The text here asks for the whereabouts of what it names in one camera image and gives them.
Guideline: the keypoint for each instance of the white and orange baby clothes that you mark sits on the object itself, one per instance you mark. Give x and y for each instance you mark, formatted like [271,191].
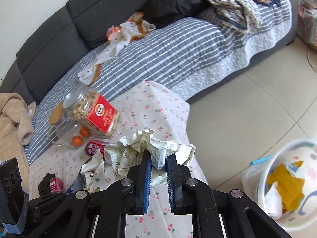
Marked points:
[123,32]

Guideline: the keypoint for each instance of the white tissue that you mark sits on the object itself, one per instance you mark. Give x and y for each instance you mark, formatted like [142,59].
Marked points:
[272,200]

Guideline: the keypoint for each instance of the black ribbed box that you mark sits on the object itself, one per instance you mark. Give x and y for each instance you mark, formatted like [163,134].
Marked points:
[44,183]

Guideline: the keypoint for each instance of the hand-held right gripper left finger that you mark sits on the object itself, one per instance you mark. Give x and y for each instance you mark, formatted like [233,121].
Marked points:
[147,178]

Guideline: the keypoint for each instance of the blue wrapper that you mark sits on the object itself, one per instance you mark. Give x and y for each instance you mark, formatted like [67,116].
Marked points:
[78,182]

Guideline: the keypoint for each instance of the dark grey sofa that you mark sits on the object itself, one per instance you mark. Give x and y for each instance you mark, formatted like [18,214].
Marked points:
[62,29]

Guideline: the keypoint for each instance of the black cushion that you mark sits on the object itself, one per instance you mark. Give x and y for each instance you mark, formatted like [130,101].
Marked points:
[173,2]

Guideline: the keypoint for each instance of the striped cloth covered box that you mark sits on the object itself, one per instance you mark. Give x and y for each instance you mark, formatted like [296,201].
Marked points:
[308,17]

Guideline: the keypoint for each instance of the red can with cartoon face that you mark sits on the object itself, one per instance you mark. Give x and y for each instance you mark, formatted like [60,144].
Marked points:
[95,146]

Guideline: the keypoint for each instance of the cherry print tablecloth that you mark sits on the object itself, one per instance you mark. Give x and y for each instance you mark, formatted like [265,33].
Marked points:
[153,104]

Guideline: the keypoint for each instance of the patterned grey scarf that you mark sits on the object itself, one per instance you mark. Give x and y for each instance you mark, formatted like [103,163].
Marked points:
[227,5]

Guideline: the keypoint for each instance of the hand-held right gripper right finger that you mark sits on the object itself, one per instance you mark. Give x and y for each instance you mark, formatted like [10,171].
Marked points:
[171,178]

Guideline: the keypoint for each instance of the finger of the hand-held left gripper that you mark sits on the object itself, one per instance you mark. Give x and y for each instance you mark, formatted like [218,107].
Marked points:
[42,208]

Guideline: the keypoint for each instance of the grey striped quilt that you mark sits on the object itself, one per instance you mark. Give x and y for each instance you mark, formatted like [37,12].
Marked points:
[185,49]

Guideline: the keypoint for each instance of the glass pitcher with wooden lid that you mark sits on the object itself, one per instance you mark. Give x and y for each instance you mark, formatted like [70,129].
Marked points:
[62,129]

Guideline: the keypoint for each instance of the yellow packet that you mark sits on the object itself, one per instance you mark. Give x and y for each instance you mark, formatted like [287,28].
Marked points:
[284,181]

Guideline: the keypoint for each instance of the printed paper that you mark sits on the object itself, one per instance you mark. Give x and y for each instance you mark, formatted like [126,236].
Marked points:
[128,151]

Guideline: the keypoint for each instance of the clear plastic nut jar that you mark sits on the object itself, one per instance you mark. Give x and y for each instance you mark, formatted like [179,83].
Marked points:
[94,111]

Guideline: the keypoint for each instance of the red drink can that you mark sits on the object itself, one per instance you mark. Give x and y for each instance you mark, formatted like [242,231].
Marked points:
[56,185]

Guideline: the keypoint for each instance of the crumpled snack wrapper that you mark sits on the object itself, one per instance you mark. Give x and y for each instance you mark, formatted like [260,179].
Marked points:
[92,171]

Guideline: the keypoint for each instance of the white plastic bucket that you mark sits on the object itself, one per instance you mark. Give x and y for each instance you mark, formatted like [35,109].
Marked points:
[304,153]

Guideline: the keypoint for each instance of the tangerine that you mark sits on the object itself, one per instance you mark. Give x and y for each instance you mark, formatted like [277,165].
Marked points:
[76,140]

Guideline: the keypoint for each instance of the beige fleece coat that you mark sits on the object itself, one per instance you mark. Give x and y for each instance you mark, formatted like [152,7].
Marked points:
[12,119]

